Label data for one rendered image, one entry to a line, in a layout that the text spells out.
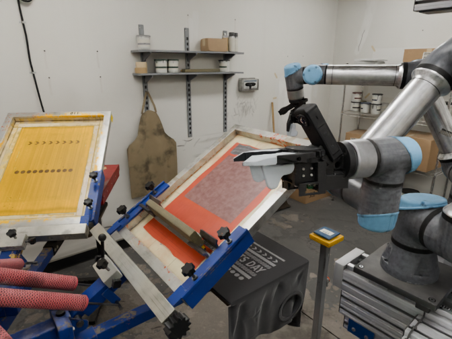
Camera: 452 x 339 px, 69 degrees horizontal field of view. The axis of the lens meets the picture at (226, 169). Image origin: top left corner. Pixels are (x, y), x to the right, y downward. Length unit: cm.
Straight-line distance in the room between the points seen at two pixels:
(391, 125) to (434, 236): 30
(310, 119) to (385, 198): 23
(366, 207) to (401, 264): 36
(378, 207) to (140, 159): 283
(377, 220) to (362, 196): 6
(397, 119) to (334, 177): 28
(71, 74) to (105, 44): 40
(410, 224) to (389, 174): 33
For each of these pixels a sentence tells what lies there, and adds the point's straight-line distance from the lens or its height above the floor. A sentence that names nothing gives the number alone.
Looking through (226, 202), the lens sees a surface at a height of 129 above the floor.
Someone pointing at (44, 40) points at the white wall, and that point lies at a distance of 310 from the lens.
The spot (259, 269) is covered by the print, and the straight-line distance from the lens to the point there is 156.
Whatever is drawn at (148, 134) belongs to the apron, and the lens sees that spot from 336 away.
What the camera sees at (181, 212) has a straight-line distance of 144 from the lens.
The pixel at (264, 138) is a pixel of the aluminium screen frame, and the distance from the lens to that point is 155.
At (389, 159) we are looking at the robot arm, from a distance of 68.
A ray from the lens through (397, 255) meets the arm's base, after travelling 107.
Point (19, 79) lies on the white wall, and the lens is 307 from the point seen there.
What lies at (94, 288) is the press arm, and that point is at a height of 109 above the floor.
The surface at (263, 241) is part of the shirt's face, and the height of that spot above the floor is 95.
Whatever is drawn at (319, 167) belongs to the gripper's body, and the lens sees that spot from 60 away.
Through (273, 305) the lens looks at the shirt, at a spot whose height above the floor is 81.
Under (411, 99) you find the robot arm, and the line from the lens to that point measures 88.
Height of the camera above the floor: 183
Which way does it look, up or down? 18 degrees down
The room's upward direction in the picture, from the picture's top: straight up
